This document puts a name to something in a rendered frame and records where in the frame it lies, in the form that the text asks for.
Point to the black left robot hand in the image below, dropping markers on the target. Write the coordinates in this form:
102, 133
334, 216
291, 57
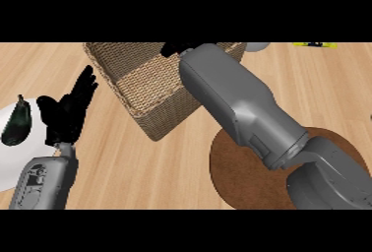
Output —
65, 113

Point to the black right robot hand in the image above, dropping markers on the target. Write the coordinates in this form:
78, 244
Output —
173, 48

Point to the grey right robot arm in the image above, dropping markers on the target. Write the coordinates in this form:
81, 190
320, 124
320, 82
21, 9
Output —
251, 118

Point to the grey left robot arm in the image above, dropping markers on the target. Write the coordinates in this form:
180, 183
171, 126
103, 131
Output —
41, 183

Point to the tan wicker basket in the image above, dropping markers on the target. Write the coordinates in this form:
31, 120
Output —
145, 85

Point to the round brown cutting board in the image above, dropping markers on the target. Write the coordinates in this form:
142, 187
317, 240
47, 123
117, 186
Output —
246, 177

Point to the dark eggplant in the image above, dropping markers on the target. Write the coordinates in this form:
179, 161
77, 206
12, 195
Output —
16, 124

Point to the white plate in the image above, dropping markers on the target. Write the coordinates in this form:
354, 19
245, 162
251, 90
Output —
19, 147

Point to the pale grey round object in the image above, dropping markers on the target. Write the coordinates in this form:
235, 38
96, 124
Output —
255, 46

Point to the yellow and black object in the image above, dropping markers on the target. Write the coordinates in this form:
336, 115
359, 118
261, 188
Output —
314, 44

